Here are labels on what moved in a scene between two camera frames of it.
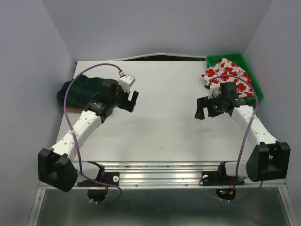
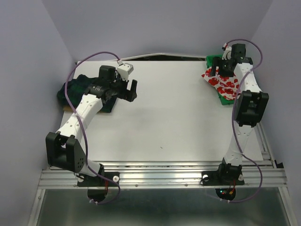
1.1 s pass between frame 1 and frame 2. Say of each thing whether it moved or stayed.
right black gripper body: moved
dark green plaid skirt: stayed
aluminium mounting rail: stayed
